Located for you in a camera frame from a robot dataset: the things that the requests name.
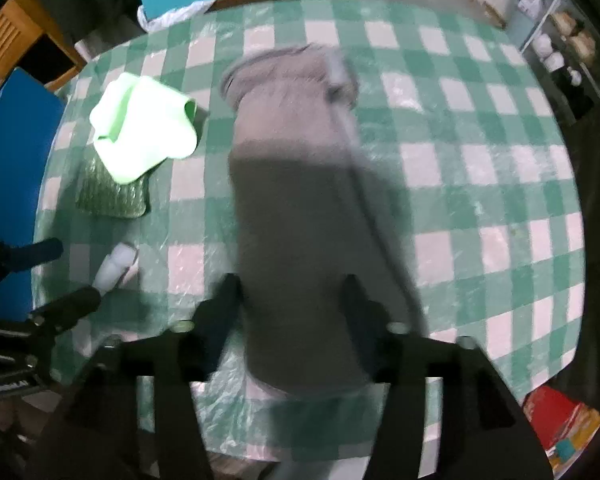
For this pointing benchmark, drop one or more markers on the green sparkly knit cloth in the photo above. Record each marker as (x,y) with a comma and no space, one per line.
(100,196)

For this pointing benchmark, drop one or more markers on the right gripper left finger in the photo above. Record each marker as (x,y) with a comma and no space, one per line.
(214,320)

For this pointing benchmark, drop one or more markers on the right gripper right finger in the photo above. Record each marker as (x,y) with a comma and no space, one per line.
(367,322)

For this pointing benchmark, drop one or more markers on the white green plastic pouch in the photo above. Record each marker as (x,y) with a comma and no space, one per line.
(138,123)

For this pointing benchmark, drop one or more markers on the wooden louvered wardrobe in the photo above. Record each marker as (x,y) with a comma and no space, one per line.
(23,23)

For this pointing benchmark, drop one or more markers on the red box on floor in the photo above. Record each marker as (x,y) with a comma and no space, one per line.
(564,427)

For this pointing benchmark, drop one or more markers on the grey shoe rack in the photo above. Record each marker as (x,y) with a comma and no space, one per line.
(563,49)

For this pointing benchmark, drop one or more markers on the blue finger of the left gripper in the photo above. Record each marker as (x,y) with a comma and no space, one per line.
(64,313)
(23,258)

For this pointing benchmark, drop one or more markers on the long grey knit sock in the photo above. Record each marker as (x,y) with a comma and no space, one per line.
(311,209)

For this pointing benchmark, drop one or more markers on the open cardboard shoe box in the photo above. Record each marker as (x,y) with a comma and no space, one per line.
(29,118)

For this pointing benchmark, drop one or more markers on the small white roll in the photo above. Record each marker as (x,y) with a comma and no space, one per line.
(114,267)

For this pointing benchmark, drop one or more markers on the white plastic bag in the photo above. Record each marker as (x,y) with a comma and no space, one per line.
(171,17)

